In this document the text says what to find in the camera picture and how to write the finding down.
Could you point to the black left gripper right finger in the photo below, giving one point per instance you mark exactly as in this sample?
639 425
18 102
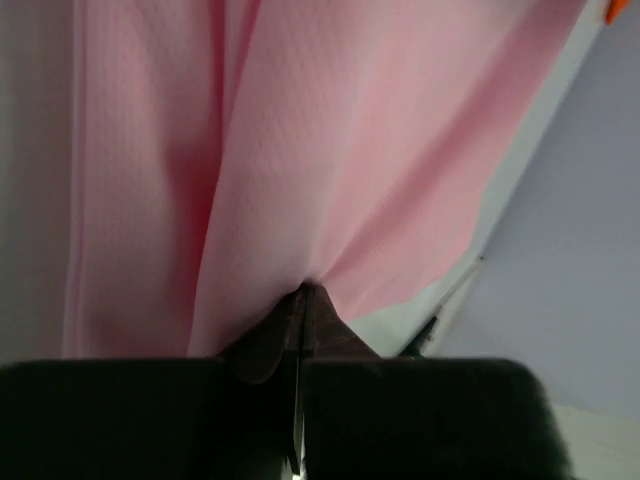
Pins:
368 417

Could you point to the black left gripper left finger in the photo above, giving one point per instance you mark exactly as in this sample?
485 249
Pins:
230 416

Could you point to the pink t shirt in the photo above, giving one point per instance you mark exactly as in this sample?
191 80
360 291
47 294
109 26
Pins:
225 152

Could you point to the orange t shirt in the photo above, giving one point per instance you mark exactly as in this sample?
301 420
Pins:
614 9

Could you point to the aluminium table rear rail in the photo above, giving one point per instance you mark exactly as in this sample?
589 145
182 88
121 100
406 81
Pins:
427 342

